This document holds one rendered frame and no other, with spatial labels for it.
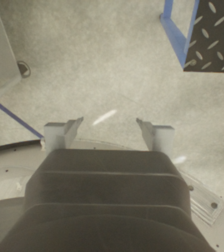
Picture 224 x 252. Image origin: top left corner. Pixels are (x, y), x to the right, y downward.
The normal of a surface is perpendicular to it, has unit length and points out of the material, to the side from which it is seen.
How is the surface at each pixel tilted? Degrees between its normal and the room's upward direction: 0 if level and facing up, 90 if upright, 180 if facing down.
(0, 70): 0
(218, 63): 0
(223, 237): 90
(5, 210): 18
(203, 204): 90
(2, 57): 0
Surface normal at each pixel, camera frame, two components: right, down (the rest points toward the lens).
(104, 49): -0.12, 0.64
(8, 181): -0.03, -0.77
